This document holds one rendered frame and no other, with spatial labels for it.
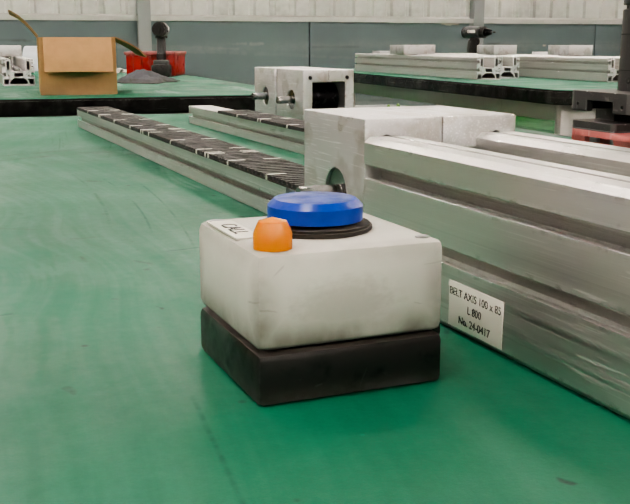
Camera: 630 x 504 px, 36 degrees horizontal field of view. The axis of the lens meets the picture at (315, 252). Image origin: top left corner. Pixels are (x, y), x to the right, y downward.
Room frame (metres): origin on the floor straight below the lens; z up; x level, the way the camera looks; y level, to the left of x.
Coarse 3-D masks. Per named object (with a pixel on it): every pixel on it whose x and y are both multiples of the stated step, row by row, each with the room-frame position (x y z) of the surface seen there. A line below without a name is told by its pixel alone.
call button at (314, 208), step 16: (304, 192) 0.42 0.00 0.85; (320, 192) 0.42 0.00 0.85; (336, 192) 0.42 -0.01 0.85; (272, 208) 0.39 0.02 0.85; (288, 208) 0.39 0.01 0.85; (304, 208) 0.38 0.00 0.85; (320, 208) 0.38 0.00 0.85; (336, 208) 0.39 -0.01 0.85; (352, 208) 0.39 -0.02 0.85; (304, 224) 0.38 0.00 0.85; (320, 224) 0.38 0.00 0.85; (336, 224) 0.38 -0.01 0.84
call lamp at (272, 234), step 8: (256, 224) 0.36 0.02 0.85; (264, 224) 0.36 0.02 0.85; (272, 224) 0.36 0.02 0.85; (280, 224) 0.36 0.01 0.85; (288, 224) 0.36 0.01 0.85; (256, 232) 0.36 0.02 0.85; (264, 232) 0.36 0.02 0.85; (272, 232) 0.36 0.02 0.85; (280, 232) 0.36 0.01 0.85; (288, 232) 0.36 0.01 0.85; (256, 240) 0.36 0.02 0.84; (264, 240) 0.36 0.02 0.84; (272, 240) 0.36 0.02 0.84; (280, 240) 0.36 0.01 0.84; (288, 240) 0.36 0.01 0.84; (256, 248) 0.36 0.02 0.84; (264, 248) 0.36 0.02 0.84; (272, 248) 0.36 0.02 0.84; (280, 248) 0.36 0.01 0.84; (288, 248) 0.36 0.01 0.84
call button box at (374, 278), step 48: (240, 240) 0.38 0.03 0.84; (336, 240) 0.38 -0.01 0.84; (384, 240) 0.38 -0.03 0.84; (432, 240) 0.38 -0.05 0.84; (240, 288) 0.37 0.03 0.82; (288, 288) 0.35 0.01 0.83; (336, 288) 0.36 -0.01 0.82; (384, 288) 0.37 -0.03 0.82; (432, 288) 0.38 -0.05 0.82; (240, 336) 0.38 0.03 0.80; (288, 336) 0.35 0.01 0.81; (336, 336) 0.36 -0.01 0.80; (384, 336) 0.38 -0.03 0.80; (432, 336) 0.38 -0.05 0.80; (240, 384) 0.37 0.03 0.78; (288, 384) 0.35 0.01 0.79; (336, 384) 0.36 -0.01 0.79; (384, 384) 0.37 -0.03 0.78
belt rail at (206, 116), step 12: (192, 108) 1.68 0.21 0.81; (204, 108) 1.63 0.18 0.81; (216, 108) 1.63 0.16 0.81; (192, 120) 1.68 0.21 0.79; (204, 120) 1.61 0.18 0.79; (216, 120) 1.57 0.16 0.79; (228, 120) 1.49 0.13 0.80; (240, 120) 1.44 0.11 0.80; (228, 132) 1.49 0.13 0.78; (240, 132) 1.44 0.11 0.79; (252, 132) 1.39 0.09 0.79; (264, 132) 1.36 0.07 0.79; (276, 132) 1.30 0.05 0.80; (288, 132) 1.26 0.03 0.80; (300, 132) 1.22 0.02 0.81; (276, 144) 1.30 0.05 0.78; (288, 144) 1.26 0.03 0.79; (300, 144) 1.22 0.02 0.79
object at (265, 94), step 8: (256, 72) 1.72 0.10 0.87; (264, 72) 1.69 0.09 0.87; (272, 72) 1.65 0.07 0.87; (256, 80) 1.72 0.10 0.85; (264, 80) 1.69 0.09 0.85; (272, 80) 1.65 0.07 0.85; (256, 88) 1.73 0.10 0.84; (264, 88) 1.69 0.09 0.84; (272, 88) 1.65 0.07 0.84; (256, 96) 1.67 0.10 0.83; (264, 96) 1.68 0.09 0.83; (272, 96) 1.65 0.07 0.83; (256, 104) 1.73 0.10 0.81; (264, 104) 1.69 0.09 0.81; (272, 104) 1.65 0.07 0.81; (264, 112) 1.69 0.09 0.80; (272, 112) 1.65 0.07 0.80
